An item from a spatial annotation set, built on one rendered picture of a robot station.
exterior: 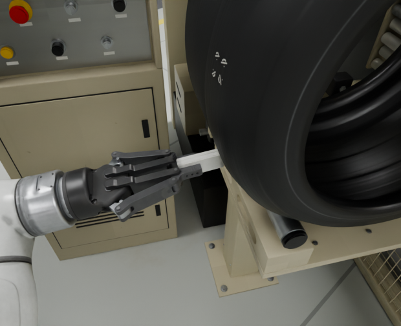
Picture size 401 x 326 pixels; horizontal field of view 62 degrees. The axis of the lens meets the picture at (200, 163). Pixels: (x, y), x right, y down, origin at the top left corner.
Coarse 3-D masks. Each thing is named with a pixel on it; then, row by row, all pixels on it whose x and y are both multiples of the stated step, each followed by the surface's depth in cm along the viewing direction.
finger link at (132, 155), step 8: (120, 152) 54; (136, 152) 53; (144, 152) 53; (152, 152) 53; (160, 152) 52; (168, 152) 52; (128, 160) 53; (136, 160) 53; (144, 160) 53; (152, 160) 53
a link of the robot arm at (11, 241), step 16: (0, 192) 46; (0, 208) 45; (16, 208) 45; (0, 224) 44; (16, 224) 45; (0, 240) 44; (16, 240) 45; (32, 240) 49; (0, 256) 43; (16, 256) 45
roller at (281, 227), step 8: (272, 216) 58; (280, 216) 57; (280, 224) 56; (288, 224) 56; (296, 224) 55; (280, 232) 56; (288, 232) 55; (296, 232) 54; (304, 232) 55; (280, 240) 56; (288, 240) 55; (296, 240) 55; (304, 240) 56; (288, 248) 56
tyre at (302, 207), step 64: (192, 0) 43; (256, 0) 29; (320, 0) 26; (384, 0) 26; (192, 64) 46; (256, 64) 31; (320, 64) 29; (384, 64) 69; (256, 128) 35; (320, 128) 73; (384, 128) 70; (256, 192) 44; (320, 192) 47; (384, 192) 61
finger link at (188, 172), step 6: (180, 168) 50; (186, 168) 50; (192, 168) 50; (198, 168) 49; (180, 174) 49; (186, 174) 49; (192, 174) 50; (198, 174) 50; (180, 180) 50; (174, 186) 48
